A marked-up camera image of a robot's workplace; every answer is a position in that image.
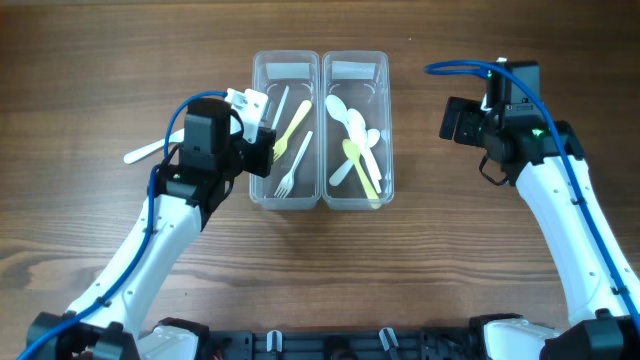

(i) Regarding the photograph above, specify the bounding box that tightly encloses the thick white plastic fork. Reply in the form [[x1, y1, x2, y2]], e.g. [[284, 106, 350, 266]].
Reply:
[[123, 129, 184, 164]]

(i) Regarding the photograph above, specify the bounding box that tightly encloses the yellow plastic fork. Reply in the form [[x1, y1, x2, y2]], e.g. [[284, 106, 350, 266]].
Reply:
[[273, 100, 312, 161]]

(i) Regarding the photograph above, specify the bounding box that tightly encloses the yellow plastic spoon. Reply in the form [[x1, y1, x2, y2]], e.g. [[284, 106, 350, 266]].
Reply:
[[342, 139, 380, 209]]

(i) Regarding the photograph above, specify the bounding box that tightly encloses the thick white plastic spoon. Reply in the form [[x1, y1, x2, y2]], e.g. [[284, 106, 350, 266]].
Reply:
[[329, 160, 353, 187]]

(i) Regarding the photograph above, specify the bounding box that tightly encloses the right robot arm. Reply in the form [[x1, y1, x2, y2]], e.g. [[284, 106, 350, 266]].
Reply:
[[440, 97, 639, 359]]

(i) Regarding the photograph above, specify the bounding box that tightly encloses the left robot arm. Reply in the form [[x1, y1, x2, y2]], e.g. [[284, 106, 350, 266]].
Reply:
[[20, 89, 276, 359]]

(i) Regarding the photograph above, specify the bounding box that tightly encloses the left clear plastic container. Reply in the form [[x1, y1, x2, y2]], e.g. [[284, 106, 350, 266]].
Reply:
[[249, 50, 322, 211]]

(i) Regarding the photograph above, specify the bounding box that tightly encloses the clear plastic container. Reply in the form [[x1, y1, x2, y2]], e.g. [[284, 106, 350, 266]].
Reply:
[[249, 50, 322, 211], [321, 50, 394, 210]]

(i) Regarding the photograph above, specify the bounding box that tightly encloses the right clear plastic container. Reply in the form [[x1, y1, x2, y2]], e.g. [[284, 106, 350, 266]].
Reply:
[[321, 50, 394, 210]]

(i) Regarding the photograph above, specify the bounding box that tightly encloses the left blue cable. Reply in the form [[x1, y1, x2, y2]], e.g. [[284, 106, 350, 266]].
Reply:
[[17, 90, 229, 360]]

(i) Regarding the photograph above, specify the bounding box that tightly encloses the blue cable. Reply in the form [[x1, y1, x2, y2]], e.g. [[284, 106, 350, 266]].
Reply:
[[17, 90, 229, 360], [424, 59, 640, 331]]

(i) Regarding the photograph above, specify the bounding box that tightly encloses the right blue cable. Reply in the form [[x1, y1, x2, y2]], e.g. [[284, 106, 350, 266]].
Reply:
[[424, 59, 640, 331]]

